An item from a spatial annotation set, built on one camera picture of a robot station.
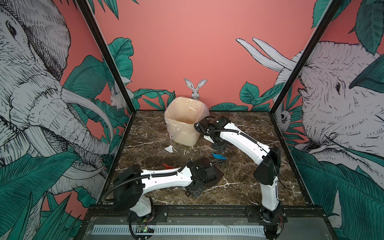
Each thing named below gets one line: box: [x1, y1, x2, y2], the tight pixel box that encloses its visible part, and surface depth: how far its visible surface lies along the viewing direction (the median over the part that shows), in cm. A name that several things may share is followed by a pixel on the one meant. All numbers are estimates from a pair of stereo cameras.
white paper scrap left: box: [164, 145, 174, 153], surface depth 100 cm
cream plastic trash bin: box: [164, 97, 210, 147], surface depth 95 cm
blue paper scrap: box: [212, 152, 228, 160], surface depth 97 cm
